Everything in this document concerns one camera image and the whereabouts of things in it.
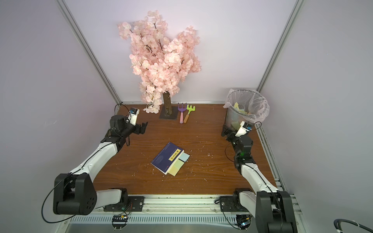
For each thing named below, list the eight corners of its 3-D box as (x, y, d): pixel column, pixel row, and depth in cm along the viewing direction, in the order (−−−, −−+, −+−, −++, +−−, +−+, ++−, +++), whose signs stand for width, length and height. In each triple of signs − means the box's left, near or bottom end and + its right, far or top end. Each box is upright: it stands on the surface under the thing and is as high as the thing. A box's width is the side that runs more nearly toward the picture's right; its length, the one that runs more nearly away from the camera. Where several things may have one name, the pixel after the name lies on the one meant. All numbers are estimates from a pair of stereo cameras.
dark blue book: (151, 164, 89) (150, 163, 87) (170, 143, 99) (169, 141, 96) (165, 175, 85) (165, 174, 82) (183, 151, 94) (183, 149, 92)
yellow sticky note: (168, 172, 85) (167, 171, 83) (178, 159, 90) (178, 158, 89) (174, 177, 83) (174, 176, 82) (184, 163, 89) (184, 162, 87)
